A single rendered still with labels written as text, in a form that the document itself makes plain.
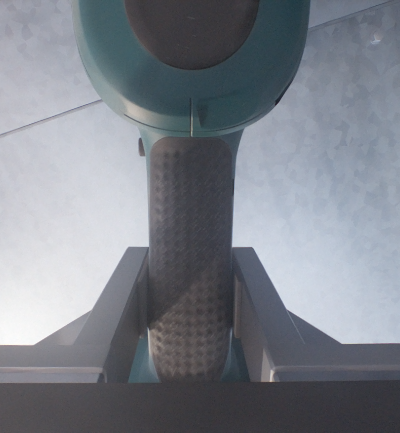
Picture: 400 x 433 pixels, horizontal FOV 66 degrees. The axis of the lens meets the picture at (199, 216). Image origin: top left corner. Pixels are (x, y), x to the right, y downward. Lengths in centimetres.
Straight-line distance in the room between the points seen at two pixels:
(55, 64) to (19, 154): 8
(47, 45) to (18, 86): 4
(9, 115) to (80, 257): 14
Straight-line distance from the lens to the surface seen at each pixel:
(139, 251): 16
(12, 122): 32
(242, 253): 15
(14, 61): 32
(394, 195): 34
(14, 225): 34
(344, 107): 31
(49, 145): 31
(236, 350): 17
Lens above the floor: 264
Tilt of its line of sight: 3 degrees up
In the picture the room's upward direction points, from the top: 108 degrees counter-clockwise
